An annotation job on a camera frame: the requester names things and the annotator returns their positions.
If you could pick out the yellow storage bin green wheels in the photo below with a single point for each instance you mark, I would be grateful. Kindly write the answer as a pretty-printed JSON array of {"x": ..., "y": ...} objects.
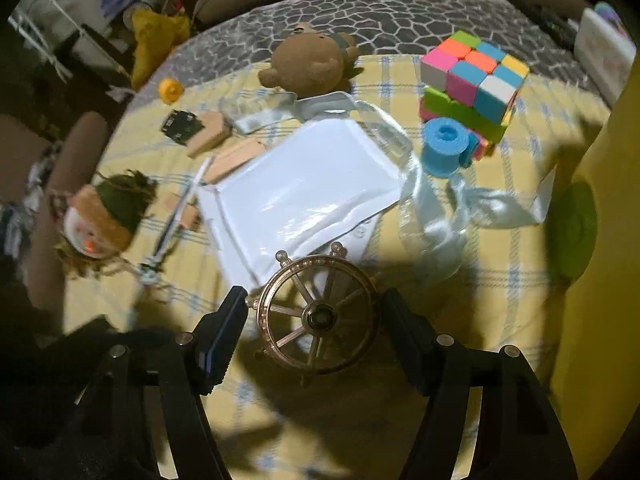
[{"x": 610, "y": 210}]

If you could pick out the long wooden block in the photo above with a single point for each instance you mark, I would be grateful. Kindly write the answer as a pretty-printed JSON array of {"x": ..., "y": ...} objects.
[{"x": 235, "y": 157}]

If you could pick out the blue foam roll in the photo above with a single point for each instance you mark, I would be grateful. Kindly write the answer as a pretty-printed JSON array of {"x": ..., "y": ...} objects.
[{"x": 442, "y": 145}]

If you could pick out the small black board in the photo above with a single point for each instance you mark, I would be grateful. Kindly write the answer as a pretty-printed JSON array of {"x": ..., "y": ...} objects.
[{"x": 180, "y": 125}]

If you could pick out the grey stone-pattern desktop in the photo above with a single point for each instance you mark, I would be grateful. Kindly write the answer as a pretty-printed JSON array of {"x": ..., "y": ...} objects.
[{"x": 390, "y": 20}]

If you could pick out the white tissue box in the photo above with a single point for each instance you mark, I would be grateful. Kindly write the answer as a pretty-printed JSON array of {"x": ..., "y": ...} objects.
[{"x": 600, "y": 55}]

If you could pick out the black remote control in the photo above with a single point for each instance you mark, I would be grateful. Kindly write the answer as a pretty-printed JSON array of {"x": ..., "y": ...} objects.
[{"x": 555, "y": 25}]

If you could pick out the brown plush bear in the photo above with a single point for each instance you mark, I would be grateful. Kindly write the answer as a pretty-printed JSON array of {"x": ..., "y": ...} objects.
[{"x": 305, "y": 60}]

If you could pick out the yellow checked tablecloth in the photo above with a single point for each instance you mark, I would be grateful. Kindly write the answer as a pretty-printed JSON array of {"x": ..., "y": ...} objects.
[{"x": 500, "y": 285}]

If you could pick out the brown upholstered seat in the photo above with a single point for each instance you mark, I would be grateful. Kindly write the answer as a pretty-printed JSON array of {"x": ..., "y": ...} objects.
[{"x": 80, "y": 150}]

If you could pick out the yellow bag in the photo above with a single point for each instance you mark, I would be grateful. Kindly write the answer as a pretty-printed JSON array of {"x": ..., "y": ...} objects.
[{"x": 155, "y": 35}]

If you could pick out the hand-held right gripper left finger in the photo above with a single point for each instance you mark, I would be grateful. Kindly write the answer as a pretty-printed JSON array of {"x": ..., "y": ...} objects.
[{"x": 220, "y": 345}]

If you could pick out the clear plastic wrap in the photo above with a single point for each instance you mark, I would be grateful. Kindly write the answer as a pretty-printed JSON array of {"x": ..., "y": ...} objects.
[
  {"x": 430, "y": 250},
  {"x": 500, "y": 207}
]

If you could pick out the green pink puzzle cube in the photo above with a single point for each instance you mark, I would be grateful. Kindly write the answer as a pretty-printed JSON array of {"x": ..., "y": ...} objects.
[{"x": 460, "y": 115}]

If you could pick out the silver sword letter opener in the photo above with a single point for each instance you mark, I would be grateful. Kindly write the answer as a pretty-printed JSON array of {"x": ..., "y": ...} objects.
[{"x": 170, "y": 230}]

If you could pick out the yellow tape roll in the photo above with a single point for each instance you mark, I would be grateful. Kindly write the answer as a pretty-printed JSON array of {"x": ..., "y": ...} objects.
[{"x": 171, "y": 91}]

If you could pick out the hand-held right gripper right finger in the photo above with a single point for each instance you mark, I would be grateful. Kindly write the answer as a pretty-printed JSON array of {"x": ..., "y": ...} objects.
[{"x": 407, "y": 340}]

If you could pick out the copper ship wheel ornament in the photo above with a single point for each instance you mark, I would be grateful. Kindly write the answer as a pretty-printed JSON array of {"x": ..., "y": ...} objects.
[{"x": 320, "y": 317}]

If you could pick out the white plastic package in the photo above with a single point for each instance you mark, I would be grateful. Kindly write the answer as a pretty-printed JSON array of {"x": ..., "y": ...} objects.
[{"x": 300, "y": 185}]

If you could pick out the colourful puzzle cube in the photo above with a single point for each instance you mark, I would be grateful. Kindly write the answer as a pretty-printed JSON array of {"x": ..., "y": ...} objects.
[{"x": 475, "y": 75}]

